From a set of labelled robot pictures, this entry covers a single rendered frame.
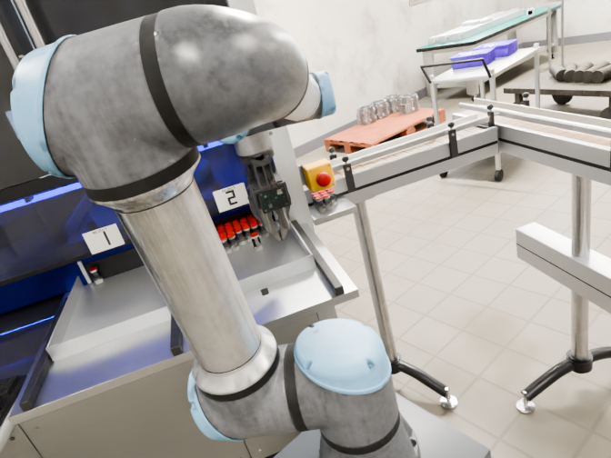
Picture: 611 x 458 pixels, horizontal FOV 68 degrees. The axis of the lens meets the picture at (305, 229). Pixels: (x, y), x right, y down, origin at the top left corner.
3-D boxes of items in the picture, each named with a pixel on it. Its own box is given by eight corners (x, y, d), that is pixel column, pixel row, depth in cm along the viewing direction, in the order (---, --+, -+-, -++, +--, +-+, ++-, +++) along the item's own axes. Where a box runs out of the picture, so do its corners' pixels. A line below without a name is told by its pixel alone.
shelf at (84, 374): (67, 298, 128) (65, 293, 127) (302, 219, 137) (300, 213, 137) (13, 425, 84) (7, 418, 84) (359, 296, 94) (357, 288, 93)
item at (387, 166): (306, 221, 139) (294, 174, 133) (295, 205, 153) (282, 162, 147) (502, 154, 149) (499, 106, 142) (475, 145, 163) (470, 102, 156)
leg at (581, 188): (558, 365, 163) (555, 165, 132) (579, 356, 165) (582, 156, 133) (578, 382, 155) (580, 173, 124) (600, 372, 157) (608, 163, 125)
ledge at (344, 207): (303, 210, 143) (301, 204, 142) (341, 197, 145) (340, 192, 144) (315, 226, 130) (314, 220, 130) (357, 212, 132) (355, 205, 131)
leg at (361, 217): (378, 366, 184) (339, 194, 153) (399, 358, 186) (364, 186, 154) (388, 381, 176) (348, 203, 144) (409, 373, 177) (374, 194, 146)
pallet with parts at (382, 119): (391, 119, 565) (386, 93, 552) (448, 119, 503) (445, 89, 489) (324, 152, 507) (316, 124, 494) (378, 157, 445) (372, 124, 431)
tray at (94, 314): (83, 286, 127) (76, 276, 126) (173, 255, 131) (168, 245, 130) (53, 361, 97) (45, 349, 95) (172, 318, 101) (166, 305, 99)
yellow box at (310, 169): (305, 186, 132) (299, 164, 130) (328, 179, 133) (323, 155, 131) (313, 194, 126) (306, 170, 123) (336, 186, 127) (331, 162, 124)
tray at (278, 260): (200, 246, 132) (195, 236, 131) (285, 218, 136) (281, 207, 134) (207, 306, 102) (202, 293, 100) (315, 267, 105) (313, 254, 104)
